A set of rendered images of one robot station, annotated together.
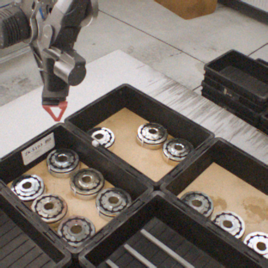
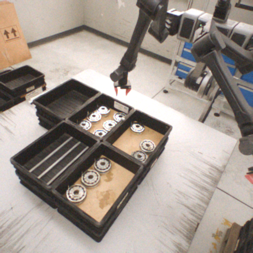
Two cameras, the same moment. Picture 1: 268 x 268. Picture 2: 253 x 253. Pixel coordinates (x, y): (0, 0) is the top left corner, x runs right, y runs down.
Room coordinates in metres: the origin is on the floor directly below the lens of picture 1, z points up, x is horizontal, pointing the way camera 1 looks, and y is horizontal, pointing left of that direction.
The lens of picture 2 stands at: (0.64, -0.94, 1.90)
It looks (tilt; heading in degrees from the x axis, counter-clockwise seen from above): 44 degrees down; 77
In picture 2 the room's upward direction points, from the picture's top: 8 degrees clockwise
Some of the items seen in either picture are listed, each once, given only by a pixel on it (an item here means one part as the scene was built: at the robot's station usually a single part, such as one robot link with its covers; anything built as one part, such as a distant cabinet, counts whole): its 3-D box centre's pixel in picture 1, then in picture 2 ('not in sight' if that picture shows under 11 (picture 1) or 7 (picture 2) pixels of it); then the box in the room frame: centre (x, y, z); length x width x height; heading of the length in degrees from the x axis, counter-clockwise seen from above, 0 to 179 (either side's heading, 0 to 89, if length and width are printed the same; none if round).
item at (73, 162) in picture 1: (62, 160); (120, 117); (0.87, 0.21, 0.86); 0.10 x 0.10 x 0.01
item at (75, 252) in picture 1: (66, 181); (101, 114); (0.73, 0.17, 0.92); 0.40 x 0.30 x 0.02; 49
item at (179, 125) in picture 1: (137, 142); (138, 140); (0.96, -0.02, 0.87); 0.40 x 0.30 x 0.11; 49
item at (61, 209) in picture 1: (49, 207); (94, 116); (0.68, 0.22, 0.86); 0.10 x 0.10 x 0.01
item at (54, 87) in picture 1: (55, 79); (122, 80); (0.86, 0.21, 1.17); 0.10 x 0.07 x 0.07; 4
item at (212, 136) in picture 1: (138, 130); (139, 134); (0.96, -0.02, 0.92); 0.40 x 0.30 x 0.02; 49
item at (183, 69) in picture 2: not in sight; (205, 66); (2.16, 1.46, 0.60); 0.72 x 0.03 x 0.56; 137
